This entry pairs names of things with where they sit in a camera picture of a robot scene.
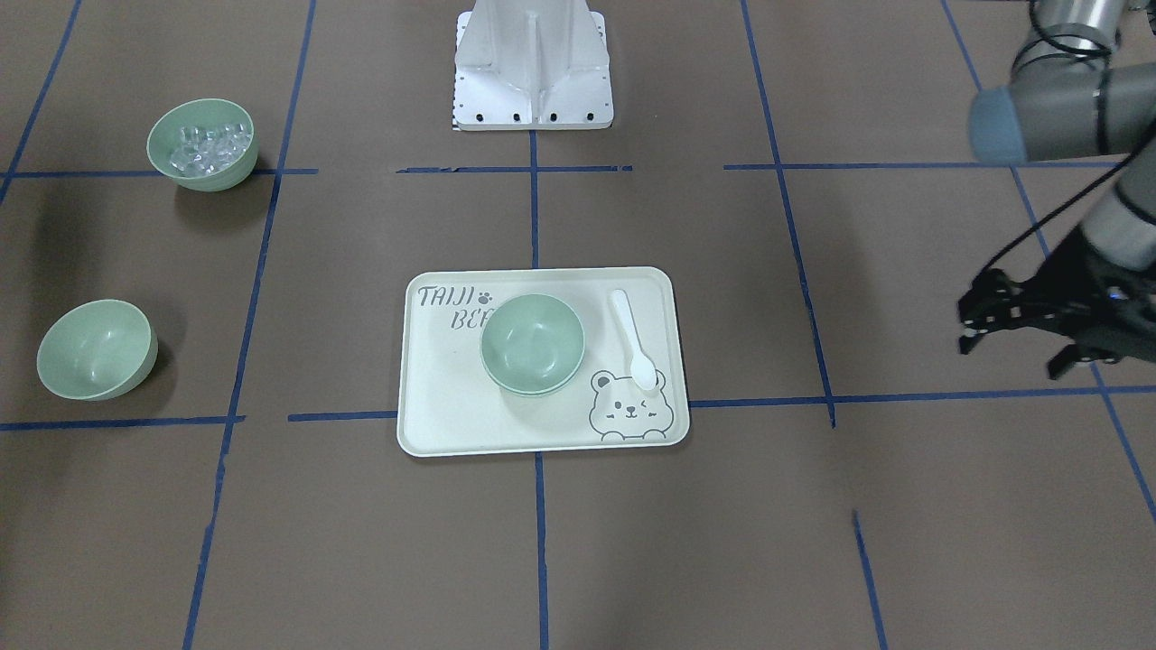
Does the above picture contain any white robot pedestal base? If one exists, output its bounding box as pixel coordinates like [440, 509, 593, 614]
[452, 1, 615, 131]

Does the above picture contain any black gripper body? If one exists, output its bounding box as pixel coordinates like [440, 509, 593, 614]
[1021, 227, 1155, 348]

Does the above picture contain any empty green bowl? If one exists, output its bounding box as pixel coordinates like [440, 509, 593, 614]
[36, 300, 160, 402]

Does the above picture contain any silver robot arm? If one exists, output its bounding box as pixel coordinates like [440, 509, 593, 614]
[957, 1, 1155, 379]

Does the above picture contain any green bowl with ice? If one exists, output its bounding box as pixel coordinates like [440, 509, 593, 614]
[147, 97, 260, 192]

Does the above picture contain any green bowl on tray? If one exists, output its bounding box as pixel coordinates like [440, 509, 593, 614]
[480, 357, 585, 396]

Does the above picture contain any white plastic spoon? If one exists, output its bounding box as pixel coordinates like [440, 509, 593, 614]
[610, 289, 659, 394]

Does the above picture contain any cream bear serving tray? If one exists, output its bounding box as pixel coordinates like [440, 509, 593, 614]
[397, 266, 691, 457]

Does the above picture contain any clear ice cubes pile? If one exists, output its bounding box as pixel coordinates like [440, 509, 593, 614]
[168, 123, 253, 178]

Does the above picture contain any black camera cable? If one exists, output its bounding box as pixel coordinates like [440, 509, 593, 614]
[980, 0, 1156, 281]

